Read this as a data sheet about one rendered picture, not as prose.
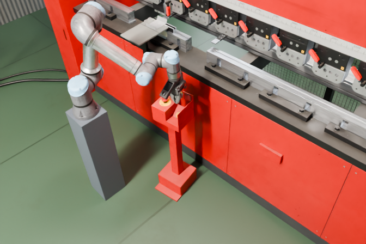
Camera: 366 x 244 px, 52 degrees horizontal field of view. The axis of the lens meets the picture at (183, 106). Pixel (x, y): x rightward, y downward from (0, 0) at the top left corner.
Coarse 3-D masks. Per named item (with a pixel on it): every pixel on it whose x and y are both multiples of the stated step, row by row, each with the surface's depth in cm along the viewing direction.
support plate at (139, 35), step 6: (144, 24) 250; (132, 30) 245; (138, 30) 244; (144, 30) 244; (150, 30) 244; (156, 30) 244; (162, 30) 243; (126, 36) 240; (132, 36) 240; (138, 36) 239; (144, 36) 239; (150, 36) 239; (138, 42) 234; (144, 42) 236
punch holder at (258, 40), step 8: (248, 16) 191; (248, 24) 194; (256, 24) 190; (264, 24) 187; (256, 32) 193; (264, 32) 189; (272, 32) 189; (248, 40) 200; (256, 40) 196; (264, 40) 192; (272, 40) 194; (264, 48) 196
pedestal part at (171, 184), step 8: (168, 168) 272; (184, 168) 272; (192, 168) 271; (160, 176) 269; (168, 176) 267; (176, 176) 267; (184, 176) 266; (192, 176) 272; (160, 184) 276; (168, 184) 268; (176, 184) 262; (184, 184) 264; (168, 192) 270; (176, 192) 268; (184, 192) 270; (176, 200) 265
